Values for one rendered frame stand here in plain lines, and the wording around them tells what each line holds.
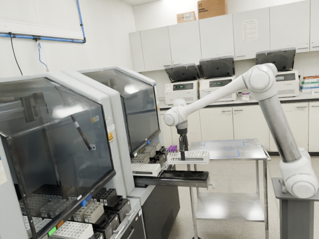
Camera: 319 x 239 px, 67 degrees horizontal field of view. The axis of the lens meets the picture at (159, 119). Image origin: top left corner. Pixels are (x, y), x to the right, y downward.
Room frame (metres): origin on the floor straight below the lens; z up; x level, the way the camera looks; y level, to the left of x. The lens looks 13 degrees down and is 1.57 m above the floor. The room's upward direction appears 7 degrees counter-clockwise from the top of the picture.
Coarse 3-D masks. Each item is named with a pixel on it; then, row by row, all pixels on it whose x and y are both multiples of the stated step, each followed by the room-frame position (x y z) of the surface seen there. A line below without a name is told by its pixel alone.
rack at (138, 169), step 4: (132, 164) 1.74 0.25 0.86; (136, 164) 1.72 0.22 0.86; (140, 164) 1.71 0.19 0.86; (144, 164) 1.70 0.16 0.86; (148, 164) 1.69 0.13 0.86; (152, 164) 1.68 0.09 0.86; (156, 164) 1.67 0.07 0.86; (132, 168) 1.65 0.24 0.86; (136, 168) 1.64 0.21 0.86; (140, 168) 1.63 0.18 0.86; (144, 168) 1.62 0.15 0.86; (148, 168) 1.61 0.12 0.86; (152, 168) 1.60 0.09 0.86; (156, 168) 1.59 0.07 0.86; (160, 168) 1.66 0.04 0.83; (132, 172) 1.70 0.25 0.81; (136, 172) 1.69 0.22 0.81; (140, 172) 1.69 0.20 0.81; (144, 172) 1.68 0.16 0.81; (148, 172) 1.67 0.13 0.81; (152, 172) 1.58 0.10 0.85; (156, 172) 1.57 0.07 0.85
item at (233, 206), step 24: (192, 144) 2.13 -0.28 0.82; (216, 144) 2.05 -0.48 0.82; (240, 144) 1.98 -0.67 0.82; (264, 168) 1.64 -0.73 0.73; (192, 192) 1.79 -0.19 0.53; (264, 192) 1.65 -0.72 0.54; (192, 216) 1.79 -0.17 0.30; (216, 216) 1.79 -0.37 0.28; (240, 216) 1.75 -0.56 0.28; (264, 216) 1.66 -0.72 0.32
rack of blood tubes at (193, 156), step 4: (188, 152) 1.67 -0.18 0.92; (192, 152) 1.66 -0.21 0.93; (196, 152) 1.65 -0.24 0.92; (200, 152) 1.64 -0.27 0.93; (204, 152) 1.63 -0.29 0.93; (208, 152) 1.61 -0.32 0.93; (168, 156) 1.65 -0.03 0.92; (172, 156) 1.64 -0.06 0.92; (176, 156) 1.63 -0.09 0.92; (180, 156) 1.62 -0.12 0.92; (188, 156) 1.60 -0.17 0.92; (192, 156) 1.59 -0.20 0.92; (196, 156) 1.58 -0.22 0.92; (200, 156) 1.57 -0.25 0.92; (204, 156) 1.56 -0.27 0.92; (208, 156) 1.59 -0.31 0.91; (168, 160) 1.65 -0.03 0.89; (176, 160) 1.64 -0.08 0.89; (180, 160) 1.64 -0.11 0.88; (188, 160) 1.65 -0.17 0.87; (192, 160) 1.64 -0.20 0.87; (196, 160) 1.63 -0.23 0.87; (200, 160) 1.62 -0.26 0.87; (204, 160) 1.56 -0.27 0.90; (208, 160) 1.58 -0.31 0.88; (172, 164) 1.64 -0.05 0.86
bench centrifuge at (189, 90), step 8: (184, 64) 4.00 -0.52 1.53; (192, 64) 3.94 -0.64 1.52; (168, 72) 4.23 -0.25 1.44; (176, 72) 4.20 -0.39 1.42; (184, 72) 4.17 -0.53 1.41; (192, 72) 4.13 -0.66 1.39; (176, 80) 4.46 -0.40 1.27; (184, 80) 4.43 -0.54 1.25; (192, 80) 4.03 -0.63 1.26; (168, 88) 4.01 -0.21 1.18; (176, 88) 3.95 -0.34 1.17; (184, 88) 3.89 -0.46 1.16; (192, 88) 3.83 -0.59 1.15; (168, 96) 3.98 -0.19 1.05; (176, 96) 3.93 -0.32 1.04; (184, 96) 3.88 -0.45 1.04; (192, 96) 3.82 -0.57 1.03; (168, 104) 3.99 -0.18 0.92
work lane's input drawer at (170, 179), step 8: (136, 176) 1.62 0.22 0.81; (144, 176) 1.59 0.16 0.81; (152, 176) 1.57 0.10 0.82; (160, 176) 1.59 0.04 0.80; (168, 176) 1.57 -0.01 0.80; (176, 176) 1.56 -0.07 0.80; (184, 176) 1.54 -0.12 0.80; (192, 176) 1.52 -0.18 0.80; (200, 176) 1.51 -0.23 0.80; (208, 176) 1.52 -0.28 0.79; (152, 184) 1.56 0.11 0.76; (160, 184) 1.54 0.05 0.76; (168, 184) 1.52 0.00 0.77; (176, 184) 1.50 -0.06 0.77; (184, 184) 1.48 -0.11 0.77; (192, 184) 1.46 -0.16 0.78; (200, 184) 1.44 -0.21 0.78; (208, 184) 1.49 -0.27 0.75
